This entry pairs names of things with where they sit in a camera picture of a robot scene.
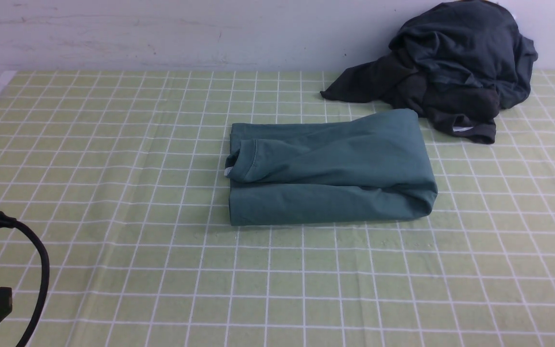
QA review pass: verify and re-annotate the black left camera cable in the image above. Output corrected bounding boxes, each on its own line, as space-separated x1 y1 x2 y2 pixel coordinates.
0 206 50 347

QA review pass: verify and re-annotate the green long-sleeved shirt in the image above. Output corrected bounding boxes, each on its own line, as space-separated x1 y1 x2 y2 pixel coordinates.
225 108 438 227

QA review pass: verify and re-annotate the dark grey crumpled garment pile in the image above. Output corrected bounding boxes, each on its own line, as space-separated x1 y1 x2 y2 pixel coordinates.
321 0 538 145

